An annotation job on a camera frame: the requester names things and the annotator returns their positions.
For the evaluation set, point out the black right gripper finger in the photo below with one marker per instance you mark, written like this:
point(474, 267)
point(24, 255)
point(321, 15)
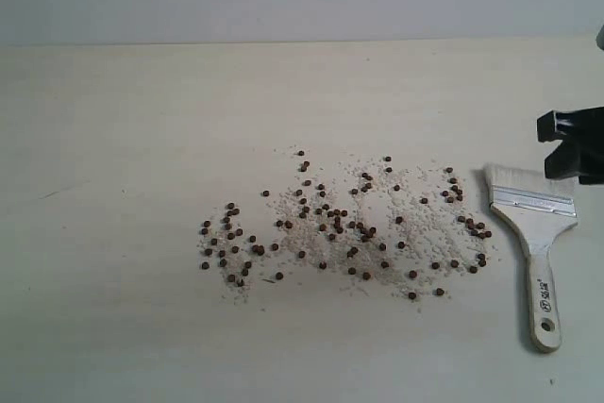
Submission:
point(579, 126)
point(575, 160)

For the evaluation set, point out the white paint brush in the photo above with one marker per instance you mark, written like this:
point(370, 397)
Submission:
point(538, 210)

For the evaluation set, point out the scattered rice and brown pellets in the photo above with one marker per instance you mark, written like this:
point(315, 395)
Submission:
point(375, 221)

